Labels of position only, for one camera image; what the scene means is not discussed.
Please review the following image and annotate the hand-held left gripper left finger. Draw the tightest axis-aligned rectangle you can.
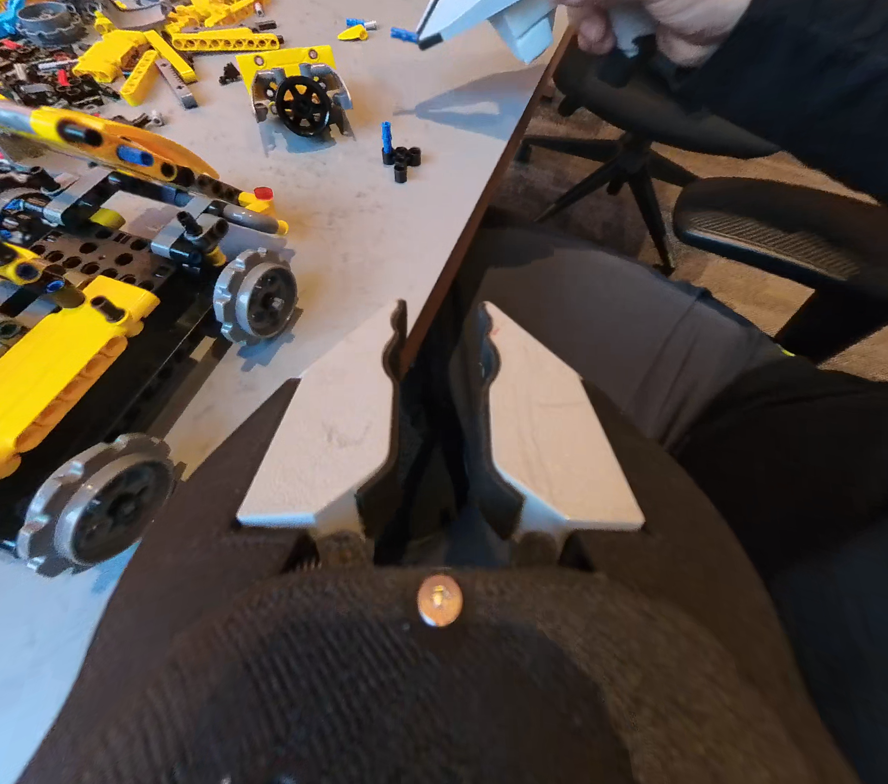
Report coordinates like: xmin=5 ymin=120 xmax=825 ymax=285
xmin=236 ymin=300 xmax=410 ymax=538

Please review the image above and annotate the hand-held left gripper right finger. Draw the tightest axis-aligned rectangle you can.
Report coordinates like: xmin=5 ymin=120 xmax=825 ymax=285
xmin=451 ymin=300 xmax=646 ymax=535

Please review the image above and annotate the black office chair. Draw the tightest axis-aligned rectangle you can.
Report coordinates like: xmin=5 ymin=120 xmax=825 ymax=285
xmin=517 ymin=28 xmax=781 ymax=275

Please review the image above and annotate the yellow grey wheel assembly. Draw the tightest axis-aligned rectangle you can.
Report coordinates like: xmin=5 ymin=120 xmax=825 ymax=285
xmin=236 ymin=45 xmax=356 ymax=140

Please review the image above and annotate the pile of yellow beams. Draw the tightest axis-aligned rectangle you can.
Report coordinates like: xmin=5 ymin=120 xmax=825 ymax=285
xmin=0 ymin=0 xmax=285 ymax=108

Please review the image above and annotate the yellow toy brick car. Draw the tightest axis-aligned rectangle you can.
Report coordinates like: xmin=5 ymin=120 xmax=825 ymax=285
xmin=0 ymin=100 xmax=302 ymax=580

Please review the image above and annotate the dark gear rack piece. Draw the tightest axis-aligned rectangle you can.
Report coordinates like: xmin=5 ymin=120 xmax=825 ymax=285
xmin=156 ymin=59 xmax=198 ymax=108

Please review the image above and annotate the pile of small black pieces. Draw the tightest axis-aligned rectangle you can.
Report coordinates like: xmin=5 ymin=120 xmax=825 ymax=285
xmin=0 ymin=38 xmax=126 ymax=112

